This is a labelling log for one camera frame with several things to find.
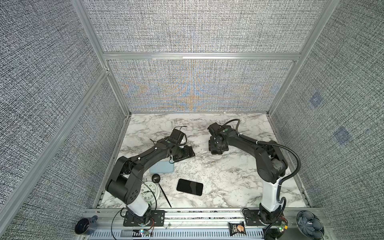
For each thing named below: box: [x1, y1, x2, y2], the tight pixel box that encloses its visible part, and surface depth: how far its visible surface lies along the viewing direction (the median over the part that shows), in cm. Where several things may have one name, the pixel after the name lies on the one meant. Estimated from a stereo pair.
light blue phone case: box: [149, 161, 174, 174], surface depth 92 cm
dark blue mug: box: [75, 215, 98, 235], surface depth 70 cm
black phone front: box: [176, 178, 204, 196], surface depth 85 cm
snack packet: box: [228, 221, 247, 236], surface depth 71 cm
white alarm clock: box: [140, 181, 160, 203], surface depth 80 cm
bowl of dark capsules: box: [296, 210, 325, 239], surface depth 71 cm
